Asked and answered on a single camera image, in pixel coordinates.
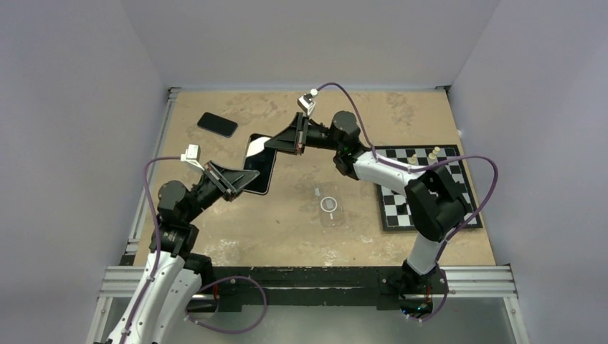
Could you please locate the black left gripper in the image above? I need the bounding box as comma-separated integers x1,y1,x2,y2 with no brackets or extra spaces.
183,159,259,222

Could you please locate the black white chessboard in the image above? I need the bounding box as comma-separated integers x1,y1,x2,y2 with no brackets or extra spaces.
369,144,483,233

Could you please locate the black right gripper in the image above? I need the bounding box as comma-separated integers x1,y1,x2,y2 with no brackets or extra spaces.
264,114,342,158

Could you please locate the black phone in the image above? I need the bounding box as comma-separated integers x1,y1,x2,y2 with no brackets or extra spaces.
243,133,277,195

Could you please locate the white chess piece tall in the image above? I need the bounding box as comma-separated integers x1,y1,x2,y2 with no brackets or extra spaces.
427,146,441,161

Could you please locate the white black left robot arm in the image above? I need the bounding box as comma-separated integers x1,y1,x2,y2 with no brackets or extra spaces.
106,157,259,343

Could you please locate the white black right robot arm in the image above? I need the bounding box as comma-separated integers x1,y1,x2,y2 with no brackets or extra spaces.
264,111,473,297

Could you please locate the black front mounting bar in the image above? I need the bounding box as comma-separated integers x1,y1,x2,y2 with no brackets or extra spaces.
186,266,447,315

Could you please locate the black chess piece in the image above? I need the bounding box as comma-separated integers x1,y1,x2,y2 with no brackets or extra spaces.
396,203,408,214

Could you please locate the blue phone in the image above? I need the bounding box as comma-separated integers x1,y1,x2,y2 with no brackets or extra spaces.
196,112,238,138

